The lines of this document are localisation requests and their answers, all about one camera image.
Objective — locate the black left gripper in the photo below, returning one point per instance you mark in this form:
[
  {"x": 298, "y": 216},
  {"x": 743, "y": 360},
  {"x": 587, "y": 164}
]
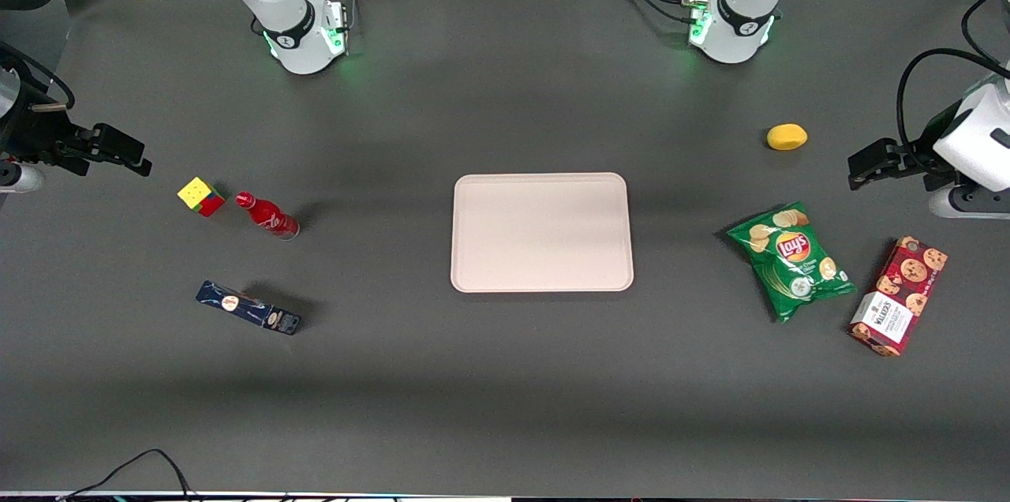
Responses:
[{"x": 936, "y": 128}]

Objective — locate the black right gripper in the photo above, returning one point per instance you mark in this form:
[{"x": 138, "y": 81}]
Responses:
[{"x": 30, "y": 131}]

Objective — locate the red coke bottle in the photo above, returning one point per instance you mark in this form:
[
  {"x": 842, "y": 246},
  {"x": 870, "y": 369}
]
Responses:
[{"x": 268, "y": 216}]

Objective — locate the pale pink plastic tray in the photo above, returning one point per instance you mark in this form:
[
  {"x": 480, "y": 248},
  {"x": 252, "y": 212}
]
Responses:
[{"x": 540, "y": 234}]

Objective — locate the multicolour puzzle cube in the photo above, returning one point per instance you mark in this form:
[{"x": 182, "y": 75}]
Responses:
[{"x": 197, "y": 192}]

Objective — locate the yellow lemon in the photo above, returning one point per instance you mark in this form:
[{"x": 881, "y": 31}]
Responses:
[{"x": 787, "y": 137}]

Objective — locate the green Lay's chips bag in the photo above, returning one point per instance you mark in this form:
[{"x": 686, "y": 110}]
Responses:
[{"x": 789, "y": 261}]

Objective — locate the red Walkers cookie box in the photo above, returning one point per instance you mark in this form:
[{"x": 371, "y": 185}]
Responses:
[{"x": 899, "y": 297}]

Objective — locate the dark blue snack box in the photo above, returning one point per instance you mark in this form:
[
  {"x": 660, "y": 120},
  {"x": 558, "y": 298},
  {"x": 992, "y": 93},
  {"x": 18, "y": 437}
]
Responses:
[{"x": 245, "y": 306}]

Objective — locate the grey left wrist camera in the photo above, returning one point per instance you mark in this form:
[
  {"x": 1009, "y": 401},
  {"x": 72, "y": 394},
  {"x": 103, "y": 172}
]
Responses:
[{"x": 970, "y": 204}]

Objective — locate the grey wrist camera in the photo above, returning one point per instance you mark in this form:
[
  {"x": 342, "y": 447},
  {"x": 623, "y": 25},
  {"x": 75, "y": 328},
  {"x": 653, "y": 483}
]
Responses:
[
  {"x": 20, "y": 178},
  {"x": 970, "y": 204}
]

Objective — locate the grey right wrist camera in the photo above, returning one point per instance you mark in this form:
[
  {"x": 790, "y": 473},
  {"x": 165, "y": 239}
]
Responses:
[{"x": 20, "y": 178}]

